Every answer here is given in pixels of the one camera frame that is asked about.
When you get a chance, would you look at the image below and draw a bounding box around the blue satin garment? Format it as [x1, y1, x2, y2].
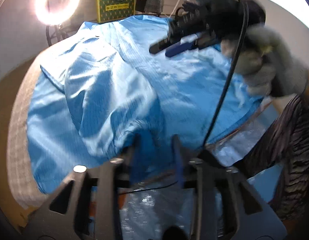
[26, 15, 265, 196]

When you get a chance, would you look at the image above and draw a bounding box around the dark patterned sleeve forearm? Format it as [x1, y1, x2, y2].
[233, 95, 309, 220]

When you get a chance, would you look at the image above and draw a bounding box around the right hand grey glove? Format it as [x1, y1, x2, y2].
[235, 24, 309, 97]

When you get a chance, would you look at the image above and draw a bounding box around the yellow green patterned box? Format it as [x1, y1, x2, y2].
[96, 0, 136, 23]

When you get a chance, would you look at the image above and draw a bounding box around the grey checked bed mattress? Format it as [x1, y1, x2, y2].
[6, 56, 47, 209]

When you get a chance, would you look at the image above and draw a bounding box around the black cable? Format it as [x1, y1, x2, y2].
[201, 0, 250, 151]

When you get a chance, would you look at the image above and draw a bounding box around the ring light black stand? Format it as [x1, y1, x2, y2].
[45, 24, 78, 47]

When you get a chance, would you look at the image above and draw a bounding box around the bright ring light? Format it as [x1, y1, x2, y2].
[34, 0, 80, 26]

